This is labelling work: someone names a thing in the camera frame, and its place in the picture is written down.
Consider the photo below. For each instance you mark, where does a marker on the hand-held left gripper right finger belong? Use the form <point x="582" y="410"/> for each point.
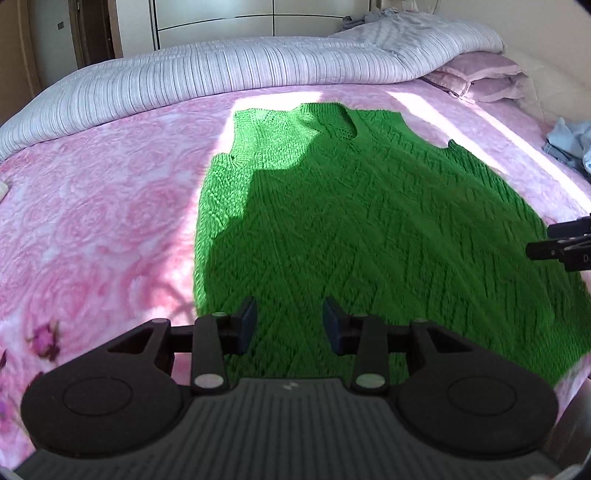
<point x="330" y="325"/>

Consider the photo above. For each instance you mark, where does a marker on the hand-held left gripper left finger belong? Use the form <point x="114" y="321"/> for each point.
<point x="248" y="325"/>

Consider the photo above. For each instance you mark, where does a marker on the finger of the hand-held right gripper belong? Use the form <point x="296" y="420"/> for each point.
<point x="554" y="249"/>
<point x="570" y="228"/>

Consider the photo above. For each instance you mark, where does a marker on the green knitted vest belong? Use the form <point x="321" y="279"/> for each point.
<point x="369" y="221"/>

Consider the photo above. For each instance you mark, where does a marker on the light blue clothes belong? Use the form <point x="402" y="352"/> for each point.
<point x="568" y="143"/>

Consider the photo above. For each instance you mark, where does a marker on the beige padded headboard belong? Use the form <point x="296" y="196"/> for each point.
<point x="558" y="87"/>

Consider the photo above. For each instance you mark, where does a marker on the pink pillow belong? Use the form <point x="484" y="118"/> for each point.
<point x="496" y="90"/>
<point x="485" y="63"/>

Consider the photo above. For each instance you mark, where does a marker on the pink floral blanket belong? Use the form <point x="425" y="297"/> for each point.
<point x="101" y="217"/>

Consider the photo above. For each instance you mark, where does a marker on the striped white quilt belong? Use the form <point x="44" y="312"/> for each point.
<point x="194" y="76"/>

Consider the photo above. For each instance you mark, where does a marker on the grey-blue cloth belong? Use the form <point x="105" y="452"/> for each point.
<point x="367" y="17"/>

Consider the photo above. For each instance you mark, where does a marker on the white wardrobe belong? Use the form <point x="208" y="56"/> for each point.
<point x="240" y="18"/>

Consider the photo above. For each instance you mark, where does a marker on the brown wooden door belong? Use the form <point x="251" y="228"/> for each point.
<point x="92" y="30"/>

